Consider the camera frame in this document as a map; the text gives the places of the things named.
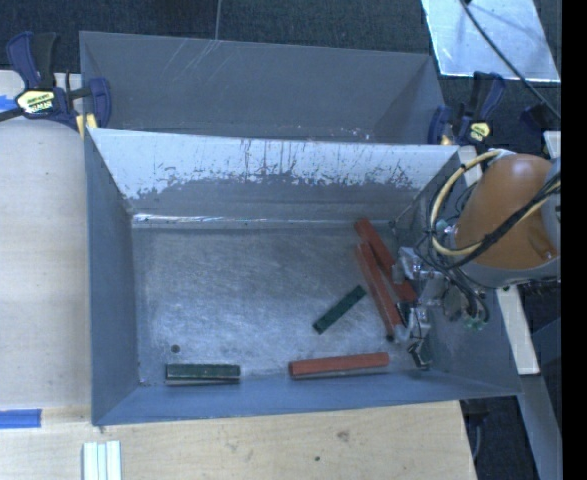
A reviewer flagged dark green flat block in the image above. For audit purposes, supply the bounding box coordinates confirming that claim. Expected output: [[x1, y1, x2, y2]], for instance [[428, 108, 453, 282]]
[[164, 362, 242, 387], [312, 284, 368, 336]]

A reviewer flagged pale wood flat board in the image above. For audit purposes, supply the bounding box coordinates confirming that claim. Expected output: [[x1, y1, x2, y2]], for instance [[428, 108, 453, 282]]
[[0, 116, 95, 412]]

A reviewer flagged red-brown flat block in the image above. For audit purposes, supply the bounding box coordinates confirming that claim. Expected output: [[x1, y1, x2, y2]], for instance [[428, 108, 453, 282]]
[[354, 241, 405, 340], [353, 217, 418, 305], [287, 351, 391, 381]]

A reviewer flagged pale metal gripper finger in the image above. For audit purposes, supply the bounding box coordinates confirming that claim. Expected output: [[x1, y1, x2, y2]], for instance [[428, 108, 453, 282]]
[[396, 246, 427, 284], [392, 306, 431, 345]]

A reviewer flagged grey metal bin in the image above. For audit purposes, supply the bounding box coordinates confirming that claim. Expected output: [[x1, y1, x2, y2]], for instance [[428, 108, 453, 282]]
[[78, 30, 525, 427]]

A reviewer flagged black cylinder on white bracket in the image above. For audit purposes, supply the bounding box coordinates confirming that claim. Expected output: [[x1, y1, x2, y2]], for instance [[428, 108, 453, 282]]
[[406, 338, 433, 372]]

